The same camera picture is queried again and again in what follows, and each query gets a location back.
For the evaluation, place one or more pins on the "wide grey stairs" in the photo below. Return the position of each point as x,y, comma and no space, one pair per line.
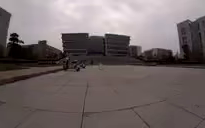
110,60

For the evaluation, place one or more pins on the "dark layered building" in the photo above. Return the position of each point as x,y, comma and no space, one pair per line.
90,45

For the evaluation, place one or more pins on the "grey paved plaza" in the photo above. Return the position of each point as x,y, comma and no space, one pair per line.
116,93

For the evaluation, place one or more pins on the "small grey building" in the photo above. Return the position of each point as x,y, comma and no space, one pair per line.
135,50

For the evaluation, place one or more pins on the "low grey building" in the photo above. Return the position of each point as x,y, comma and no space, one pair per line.
158,53

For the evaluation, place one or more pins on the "low building with roof block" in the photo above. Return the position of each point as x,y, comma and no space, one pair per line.
40,50

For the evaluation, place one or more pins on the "dark tree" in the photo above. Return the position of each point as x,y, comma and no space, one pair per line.
14,45

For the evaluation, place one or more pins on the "grass strip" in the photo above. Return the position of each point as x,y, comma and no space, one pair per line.
6,66

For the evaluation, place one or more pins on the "large pale grid-windowed building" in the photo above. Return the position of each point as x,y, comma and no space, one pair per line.
200,38

